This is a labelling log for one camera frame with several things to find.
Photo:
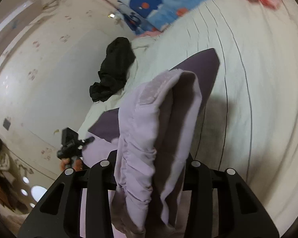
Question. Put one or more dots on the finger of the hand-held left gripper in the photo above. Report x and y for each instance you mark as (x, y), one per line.
(89, 139)

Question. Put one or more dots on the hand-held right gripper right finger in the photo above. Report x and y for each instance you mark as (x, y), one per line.
(201, 178)

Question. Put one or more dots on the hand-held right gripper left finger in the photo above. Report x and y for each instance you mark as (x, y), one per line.
(99, 178)

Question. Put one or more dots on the purple jacket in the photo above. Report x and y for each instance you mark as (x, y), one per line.
(144, 129)

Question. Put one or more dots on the person's left hand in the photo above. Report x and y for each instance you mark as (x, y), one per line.
(77, 164)

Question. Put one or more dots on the black jacket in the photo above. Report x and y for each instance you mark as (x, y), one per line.
(114, 74)

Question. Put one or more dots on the blue whale print curtain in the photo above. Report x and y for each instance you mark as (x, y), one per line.
(151, 5)

